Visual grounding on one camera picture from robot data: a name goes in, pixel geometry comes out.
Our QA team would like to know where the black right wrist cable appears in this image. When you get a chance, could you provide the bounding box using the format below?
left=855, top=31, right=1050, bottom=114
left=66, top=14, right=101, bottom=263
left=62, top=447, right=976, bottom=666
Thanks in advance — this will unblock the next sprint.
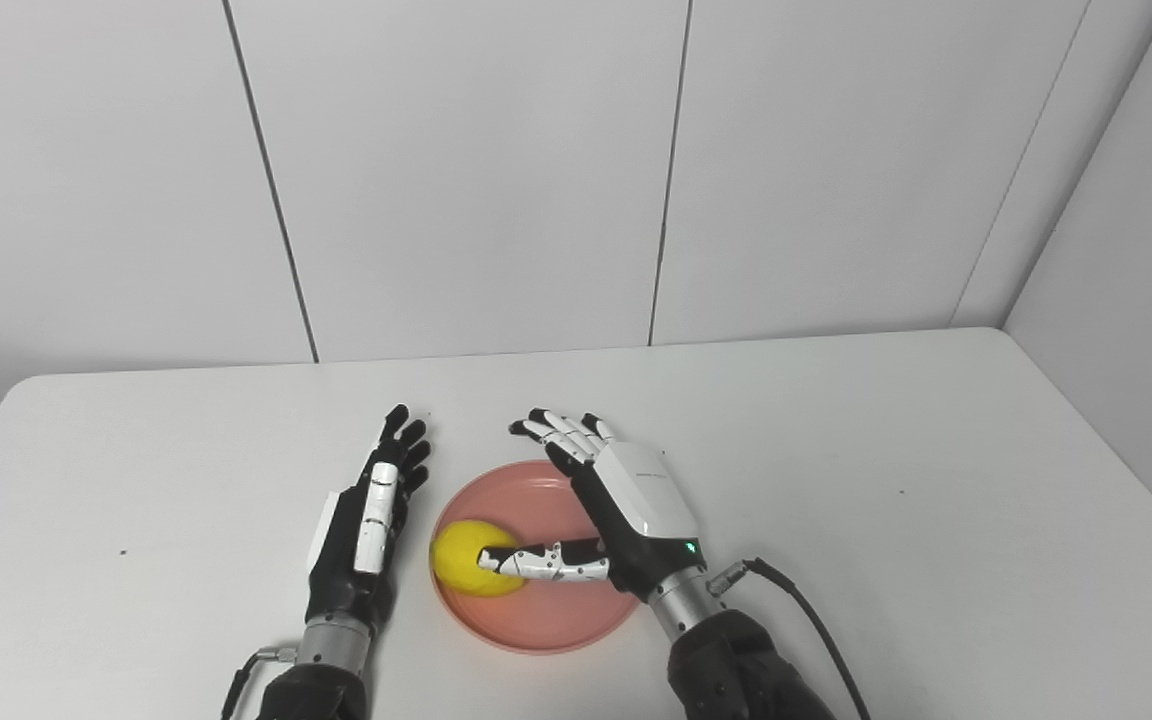
left=706, top=557, right=874, bottom=720

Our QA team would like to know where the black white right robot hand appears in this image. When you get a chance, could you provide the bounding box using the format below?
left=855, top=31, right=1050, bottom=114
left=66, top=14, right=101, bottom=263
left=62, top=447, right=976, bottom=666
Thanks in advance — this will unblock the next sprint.
left=477, top=408, right=709, bottom=604

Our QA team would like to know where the yellow lemon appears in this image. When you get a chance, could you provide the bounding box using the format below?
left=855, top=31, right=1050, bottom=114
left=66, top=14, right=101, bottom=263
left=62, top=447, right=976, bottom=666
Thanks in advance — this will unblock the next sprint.
left=431, top=519, right=529, bottom=599

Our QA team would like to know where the pink plate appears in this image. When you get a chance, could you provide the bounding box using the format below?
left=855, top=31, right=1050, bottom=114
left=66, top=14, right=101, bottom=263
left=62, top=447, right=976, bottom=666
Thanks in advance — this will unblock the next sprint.
left=428, top=460, right=643, bottom=656

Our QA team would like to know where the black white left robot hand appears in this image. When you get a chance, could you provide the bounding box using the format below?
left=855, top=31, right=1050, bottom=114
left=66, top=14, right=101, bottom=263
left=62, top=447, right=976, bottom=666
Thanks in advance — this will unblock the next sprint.
left=306, top=404, right=433, bottom=629

